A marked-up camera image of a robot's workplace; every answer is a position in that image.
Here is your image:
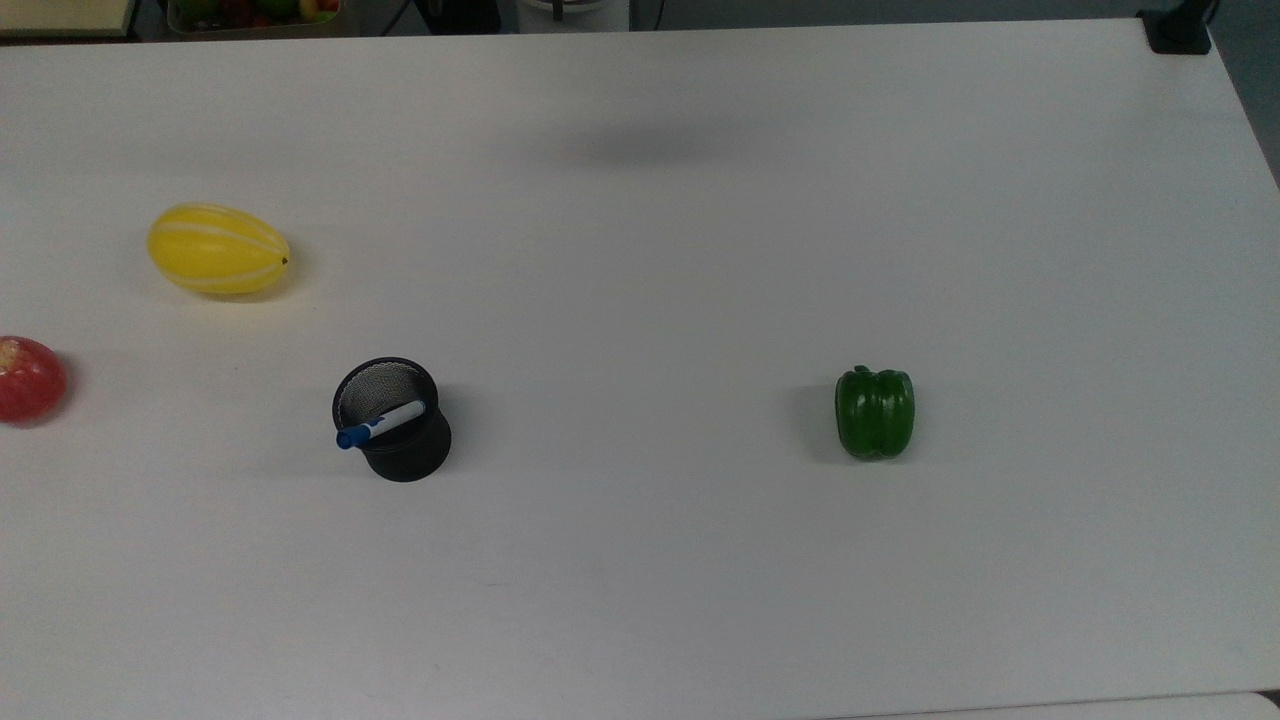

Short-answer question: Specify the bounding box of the black mesh pen cup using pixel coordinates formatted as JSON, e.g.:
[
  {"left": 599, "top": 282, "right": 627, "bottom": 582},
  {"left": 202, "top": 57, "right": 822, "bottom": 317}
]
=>
[{"left": 332, "top": 357, "right": 453, "bottom": 483}]

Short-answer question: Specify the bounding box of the clear bin of fruit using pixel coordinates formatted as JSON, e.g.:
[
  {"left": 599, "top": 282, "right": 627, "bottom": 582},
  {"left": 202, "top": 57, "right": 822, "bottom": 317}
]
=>
[{"left": 166, "top": 0, "right": 343, "bottom": 39}]

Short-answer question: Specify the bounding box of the green bell pepper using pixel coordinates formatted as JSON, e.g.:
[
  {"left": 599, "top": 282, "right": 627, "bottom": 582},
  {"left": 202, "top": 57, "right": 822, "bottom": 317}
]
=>
[{"left": 835, "top": 365, "right": 916, "bottom": 462}]

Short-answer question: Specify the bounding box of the beige flat box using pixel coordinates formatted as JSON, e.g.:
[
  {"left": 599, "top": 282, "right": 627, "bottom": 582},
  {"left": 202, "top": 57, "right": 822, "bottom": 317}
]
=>
[{"left": 0, "top": 0, "right": 139, "bottom": 39}]

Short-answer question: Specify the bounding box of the black table clamp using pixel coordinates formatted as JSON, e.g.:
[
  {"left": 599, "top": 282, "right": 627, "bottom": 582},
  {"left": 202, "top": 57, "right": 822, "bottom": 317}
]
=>
[{"left": 1137, "top": 0, "right": 1219, "bottom": 55}]

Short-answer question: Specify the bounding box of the yellow striped melon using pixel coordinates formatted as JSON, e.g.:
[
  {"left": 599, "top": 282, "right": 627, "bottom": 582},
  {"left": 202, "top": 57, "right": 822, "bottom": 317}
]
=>
[{"left": 148, "top": 203, "right": 291, "bottom": 296}]

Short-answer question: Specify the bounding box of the blue white marker pen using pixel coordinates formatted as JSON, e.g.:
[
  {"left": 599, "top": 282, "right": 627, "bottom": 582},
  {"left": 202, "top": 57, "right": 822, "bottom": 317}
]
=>
[{"left": 336, "top": 400, "right": 427, "bottom": 450}]

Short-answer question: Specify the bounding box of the black device box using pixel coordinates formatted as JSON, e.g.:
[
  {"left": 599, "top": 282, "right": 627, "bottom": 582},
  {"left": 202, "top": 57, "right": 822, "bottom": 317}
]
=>
[{"left": 415, "top": 0, "right": 501, "bottom": 35}]

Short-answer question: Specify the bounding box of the red apple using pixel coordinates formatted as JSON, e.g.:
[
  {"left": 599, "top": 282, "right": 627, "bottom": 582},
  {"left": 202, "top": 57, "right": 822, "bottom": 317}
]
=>
[{"left": 0, "top": 336, "right": 69, "bottom": 424}]

